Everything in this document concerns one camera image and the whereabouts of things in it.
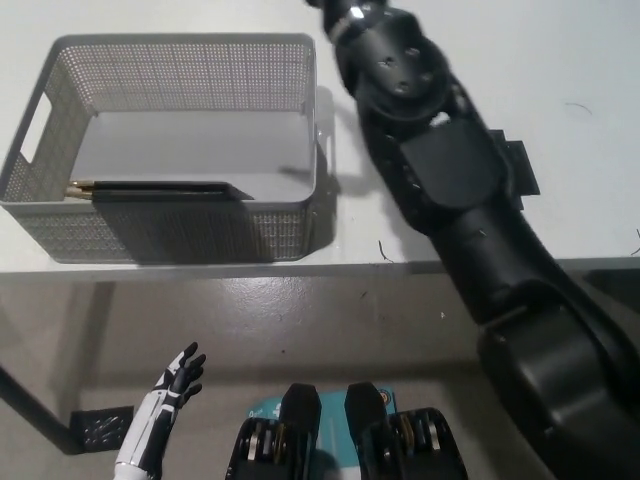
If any black ribbed robot body block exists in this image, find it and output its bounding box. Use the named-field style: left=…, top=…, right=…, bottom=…
left=225, top=382, right=322, bottom=480
left=344, top=382, right=470, bottom=480

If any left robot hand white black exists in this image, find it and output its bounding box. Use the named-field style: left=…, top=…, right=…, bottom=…
left=153, top=341, right=208, bottom=409

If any grey perforated plastic basket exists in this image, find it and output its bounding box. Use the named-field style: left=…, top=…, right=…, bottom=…
left=0, top=32, right=335, bottom=265

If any black table foot plate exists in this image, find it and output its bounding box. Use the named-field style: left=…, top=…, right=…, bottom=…
left=69, top=405, right=136, bottom=452

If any black hardcover notebook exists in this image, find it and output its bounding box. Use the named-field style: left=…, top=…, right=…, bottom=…
left=63, top=178, right=257, bottom=206

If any black metal table leg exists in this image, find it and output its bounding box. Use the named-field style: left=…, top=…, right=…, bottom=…
left=0, top=364, right=77, bottom=456

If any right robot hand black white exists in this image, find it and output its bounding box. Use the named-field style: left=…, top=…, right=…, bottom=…
left=305, top=0, right=401, bottom=49

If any black tape patch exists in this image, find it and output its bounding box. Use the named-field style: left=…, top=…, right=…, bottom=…
left=488, top=128, right=542, bottom=211

